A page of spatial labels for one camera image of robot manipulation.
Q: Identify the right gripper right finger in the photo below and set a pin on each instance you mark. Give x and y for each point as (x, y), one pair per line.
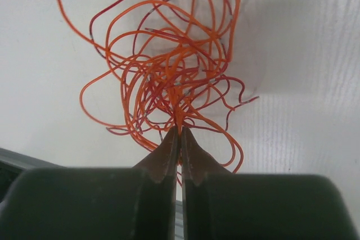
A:
(220, 205)

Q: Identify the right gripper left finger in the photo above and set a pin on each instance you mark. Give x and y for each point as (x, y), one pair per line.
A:
(96, 203)

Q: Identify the ball of wires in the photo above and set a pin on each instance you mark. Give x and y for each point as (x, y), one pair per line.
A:
(168, 76)

